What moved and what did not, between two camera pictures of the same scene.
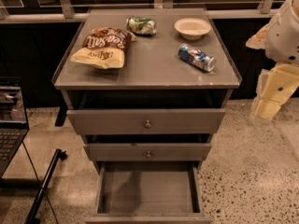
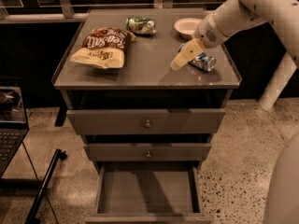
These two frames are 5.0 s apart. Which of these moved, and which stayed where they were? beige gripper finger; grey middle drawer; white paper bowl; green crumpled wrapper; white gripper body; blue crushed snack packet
Moved: beige gripper finger; white gripper body
Stayed: green crumpled wrapper; blue crushed snack packet; grey middle drawer; white paper bowl
